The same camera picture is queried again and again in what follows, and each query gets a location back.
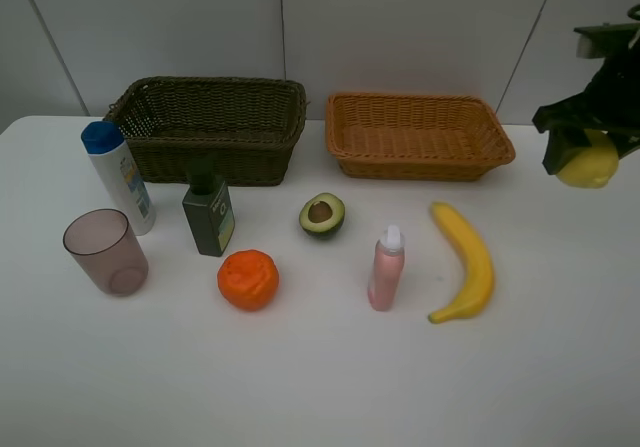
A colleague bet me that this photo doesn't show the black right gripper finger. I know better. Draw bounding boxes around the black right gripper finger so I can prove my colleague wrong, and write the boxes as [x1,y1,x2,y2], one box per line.
[543,128,590,175]
[607,131,640,160]

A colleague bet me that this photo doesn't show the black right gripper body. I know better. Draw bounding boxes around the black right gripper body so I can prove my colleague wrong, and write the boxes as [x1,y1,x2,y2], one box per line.
[533,51,639,142]

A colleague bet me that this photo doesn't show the yellow lemon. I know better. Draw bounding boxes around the yellow lemon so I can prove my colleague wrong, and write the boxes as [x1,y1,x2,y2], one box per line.
[556,130,619,189]

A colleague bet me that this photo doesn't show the yellow banana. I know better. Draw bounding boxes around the yellow banana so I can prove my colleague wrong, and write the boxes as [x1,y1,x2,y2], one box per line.
[428,202,495,324]

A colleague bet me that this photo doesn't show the pink bottle white cap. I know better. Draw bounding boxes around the pink bottle white cap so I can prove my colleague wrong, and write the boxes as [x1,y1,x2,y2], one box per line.
[367,225,405,312]

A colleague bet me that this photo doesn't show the halved avocado with pit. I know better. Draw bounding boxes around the halved avocado with pit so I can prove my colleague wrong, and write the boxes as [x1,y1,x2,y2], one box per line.
[299,192,346,239]

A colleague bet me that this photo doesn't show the orange wicker basket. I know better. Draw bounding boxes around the orange wicker basket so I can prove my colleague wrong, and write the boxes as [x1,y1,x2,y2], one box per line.
[325,93,515,182]

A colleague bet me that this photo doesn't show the dark brown wicker basket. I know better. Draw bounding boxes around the dark brown wicker basket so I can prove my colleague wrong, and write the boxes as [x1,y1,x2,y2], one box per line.
[105,76,307,187]

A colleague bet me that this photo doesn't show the orange mandarin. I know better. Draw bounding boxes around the orange mandarin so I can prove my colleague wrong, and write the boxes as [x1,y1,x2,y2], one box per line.
[217,250,280,312]

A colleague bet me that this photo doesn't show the dark green square bottle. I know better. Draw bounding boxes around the dark green square bottle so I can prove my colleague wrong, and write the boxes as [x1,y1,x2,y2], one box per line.
[182,171,235,257]

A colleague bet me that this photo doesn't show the white bottle blue cap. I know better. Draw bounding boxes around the white bottle blue cap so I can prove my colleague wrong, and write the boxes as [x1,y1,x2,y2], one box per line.
[81,120,156,236]

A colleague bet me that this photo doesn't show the translucent purple plastic cup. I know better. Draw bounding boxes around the translucent purple plastic cup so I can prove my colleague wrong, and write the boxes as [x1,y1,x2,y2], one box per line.
[62,209,149,297]

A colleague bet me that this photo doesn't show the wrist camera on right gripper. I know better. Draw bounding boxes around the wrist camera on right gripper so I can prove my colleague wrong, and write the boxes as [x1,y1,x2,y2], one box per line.
[573,4,639,59]

